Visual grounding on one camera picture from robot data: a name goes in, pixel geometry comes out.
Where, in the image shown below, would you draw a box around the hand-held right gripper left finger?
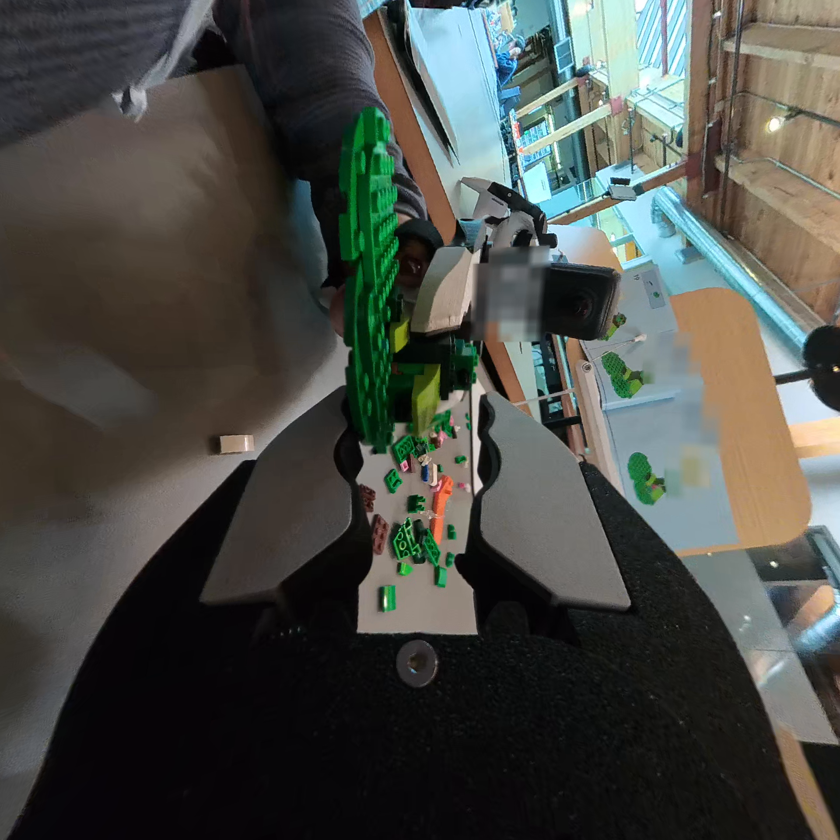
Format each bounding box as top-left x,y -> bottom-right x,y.
199,386 -> 363,608

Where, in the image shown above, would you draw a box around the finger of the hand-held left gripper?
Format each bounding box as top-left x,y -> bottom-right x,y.
409,246 -> 483,337

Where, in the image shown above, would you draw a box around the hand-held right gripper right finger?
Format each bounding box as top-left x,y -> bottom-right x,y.
455,392 -> 633,614

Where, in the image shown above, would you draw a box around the green lego baseplate build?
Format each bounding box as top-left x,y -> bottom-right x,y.
336,107 -> 480,455

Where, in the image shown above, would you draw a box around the person's left forearm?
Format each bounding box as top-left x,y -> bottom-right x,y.
217,0 -> 429,291

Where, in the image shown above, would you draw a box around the lego instruction booklet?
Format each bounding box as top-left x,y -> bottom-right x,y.
576,262 -> 734,560

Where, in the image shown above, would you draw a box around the scattered small lego pieces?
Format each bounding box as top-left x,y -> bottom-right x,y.
357,407 -> 475,614

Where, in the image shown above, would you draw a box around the orange brick separator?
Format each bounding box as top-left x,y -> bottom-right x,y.
428,475 -> 455,540

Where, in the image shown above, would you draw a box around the wooden table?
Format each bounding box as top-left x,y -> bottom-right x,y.
668,287 -> 813,557

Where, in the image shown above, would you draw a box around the black floor lamp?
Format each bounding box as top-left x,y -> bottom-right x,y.
773,323 -> 840,412

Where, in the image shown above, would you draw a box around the person's grey sweater torso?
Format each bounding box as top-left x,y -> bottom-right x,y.
0,0 -> 221,148

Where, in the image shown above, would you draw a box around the metal duct pipe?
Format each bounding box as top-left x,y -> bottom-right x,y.
651,185 -> 809,352

